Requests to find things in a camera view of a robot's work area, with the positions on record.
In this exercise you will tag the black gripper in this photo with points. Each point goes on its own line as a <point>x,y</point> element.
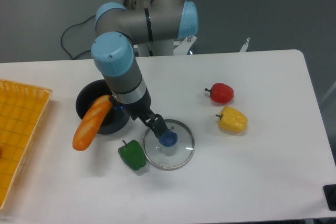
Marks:
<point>141,109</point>

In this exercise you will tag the glass pot lid blue knob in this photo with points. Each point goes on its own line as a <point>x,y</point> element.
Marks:
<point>173,150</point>

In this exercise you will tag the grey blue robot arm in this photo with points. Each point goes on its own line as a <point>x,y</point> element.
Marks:
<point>118,30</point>

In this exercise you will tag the dark grey pot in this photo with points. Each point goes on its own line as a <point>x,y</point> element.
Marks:
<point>116,118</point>

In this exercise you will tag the green toy bell pepper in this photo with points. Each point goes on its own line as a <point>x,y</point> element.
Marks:
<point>132,154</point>

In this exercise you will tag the toy bread baguette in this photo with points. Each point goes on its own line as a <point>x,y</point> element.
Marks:
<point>91,122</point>

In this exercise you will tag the red toy bell pepper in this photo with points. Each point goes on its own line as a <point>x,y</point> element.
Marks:
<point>221,93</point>

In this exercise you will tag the yellow toy bell pepper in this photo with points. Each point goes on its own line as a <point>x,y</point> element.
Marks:
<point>232,120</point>

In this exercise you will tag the yellow wicker basket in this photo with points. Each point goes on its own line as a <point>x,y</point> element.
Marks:
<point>22,106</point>

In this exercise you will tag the black object at table edge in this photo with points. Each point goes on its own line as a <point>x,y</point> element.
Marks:
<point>330,195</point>

